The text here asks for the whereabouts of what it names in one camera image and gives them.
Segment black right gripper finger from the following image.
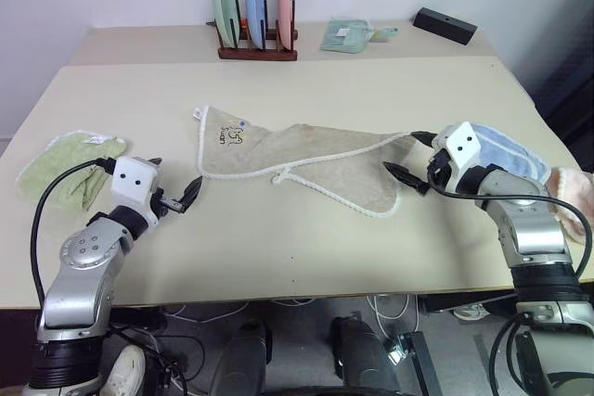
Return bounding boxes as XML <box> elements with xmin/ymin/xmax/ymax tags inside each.
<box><xmin>410</xmin><ymin>130</ymin><xmax>438</xmax><ymax>149</ymax></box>
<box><xmin>381</xmin><ymin>161</ymin><xmax>431</xmax><ymax>197</ymax></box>

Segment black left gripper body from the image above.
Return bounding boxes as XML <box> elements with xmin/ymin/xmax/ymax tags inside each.
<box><xmin>148</xmin><ymin>185</ymin><xmax>186</xmax><ymax>221</ymax></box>

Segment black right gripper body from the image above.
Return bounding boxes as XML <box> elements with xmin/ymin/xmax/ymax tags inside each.
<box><xmin>426</xmin><ymin>148</ymin><xmax>459</xmax><ymax>194</ymax></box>

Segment beige towel with white trim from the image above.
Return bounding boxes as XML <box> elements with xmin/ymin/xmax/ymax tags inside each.
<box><xmin>191</xmin><ymin>105</ymin><xmax>435</xmax><ymax>220</ymax></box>

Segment blue cloth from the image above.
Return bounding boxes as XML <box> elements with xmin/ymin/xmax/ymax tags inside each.
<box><xmin>468</xmin><ymin>122</ymin><xmax>552</xmax><ymax>184</ymax></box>

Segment green cloth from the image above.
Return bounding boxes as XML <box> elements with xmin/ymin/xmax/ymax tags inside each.
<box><xmin>16</xmin><ymin>131</ymin><xmax>136</xmax><ymax>212</ymax></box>

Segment teal cloth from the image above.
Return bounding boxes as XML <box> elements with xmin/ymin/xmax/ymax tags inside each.
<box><xmin>319</xmin><ymin>18</ymin><xmax>373</xmax><ymax>55</ymax></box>

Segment pink cloth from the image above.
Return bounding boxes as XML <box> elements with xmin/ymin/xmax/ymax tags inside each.
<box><xmin>545</xmin><ymin>166</ymin><xmax>594</xmax><ymax>245</ymax></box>

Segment small pale blue cloth item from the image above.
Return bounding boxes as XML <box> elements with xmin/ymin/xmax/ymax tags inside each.
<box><xmin>368</xmin><ymin>26</ymin><xmax>400</xmax><ymax>43</ymax></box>

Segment long black box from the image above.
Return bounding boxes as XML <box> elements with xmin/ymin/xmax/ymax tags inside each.
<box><xmin>411</xmin><ymin>6</ymin><xmax>479</xmax><ymax>47</ymax></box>

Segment white shoe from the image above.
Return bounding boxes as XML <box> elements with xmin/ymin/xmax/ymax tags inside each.
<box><xmin>452</xmin><ymin>302</ymin><xmax>491</xmax><ymax>322</ymax></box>
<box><xmin>99</xmin><ymin>344</ymin><xmax>148</xmax><ymax>396</ymax></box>

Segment dark wooden plate rack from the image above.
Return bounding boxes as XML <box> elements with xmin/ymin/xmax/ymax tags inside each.
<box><xmin>205</xmin><ymin>0</ymin><xmax>299</xmax><ymax>62</ymax></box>

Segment dark rounded shape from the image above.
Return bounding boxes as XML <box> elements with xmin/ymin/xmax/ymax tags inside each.
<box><xmin>329</xmin><ymin>314</ymin><xmax>403</xmax><ymax>396</ymax></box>
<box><xmin>217</xmin><ymin>319</ymin><xmax>275</xmax><ymax>396</ymax></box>

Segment black metal table leg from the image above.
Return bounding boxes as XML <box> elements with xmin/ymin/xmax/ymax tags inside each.
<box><xmin>397</xmin><ymin>330</ymin><xmax>443</xmax><ymax>396</ymax></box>

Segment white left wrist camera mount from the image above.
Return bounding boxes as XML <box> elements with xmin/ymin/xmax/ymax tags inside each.
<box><xmin>110</xmin><ymin>157</ymin><xmax>161</xmax><ymax>233</ymax></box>

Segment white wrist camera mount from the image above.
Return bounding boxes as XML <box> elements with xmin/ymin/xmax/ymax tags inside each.
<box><xmin>431</xmin><ymin>121</ymin><xmax>488</xmax><ymax>179</ymax></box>
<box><xmin>110</xmin><ymin>157</ymin><xmax>161</xmax><ymax>233</ymax></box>

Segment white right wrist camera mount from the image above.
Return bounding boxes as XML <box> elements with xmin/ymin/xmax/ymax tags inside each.
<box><xmin>431</xmin><ymin>121</ymin><xmax>488</xmax><ymax>179</ymax></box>

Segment white floor cable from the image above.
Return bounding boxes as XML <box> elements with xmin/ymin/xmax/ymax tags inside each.
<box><xmin>161</xmin><ymin>300</ymin><xmax>252</xmax><ymax>324</ymax></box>
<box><xmin>365</xmin><ymin>293</ymin><xmax>421</xmax><ymax>338</ymax></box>

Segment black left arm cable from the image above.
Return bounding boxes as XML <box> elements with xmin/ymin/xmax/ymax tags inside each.
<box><xmin>30</xmin><ymin>158</ymin><xmax>117</xmax><ymax>309</ymax></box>

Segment black table frame bar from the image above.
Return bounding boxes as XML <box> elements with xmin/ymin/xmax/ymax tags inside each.
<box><xmin>420</xmin><ymin>293</ymin><xmax>519</xmax><ymax>314</ymax></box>

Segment black floor cable bundle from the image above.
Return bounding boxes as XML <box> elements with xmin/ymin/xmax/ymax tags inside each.
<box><xmin>109</xmin><ymin>319</ymin><xmax>206</xmax><ymax>390</ymax></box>

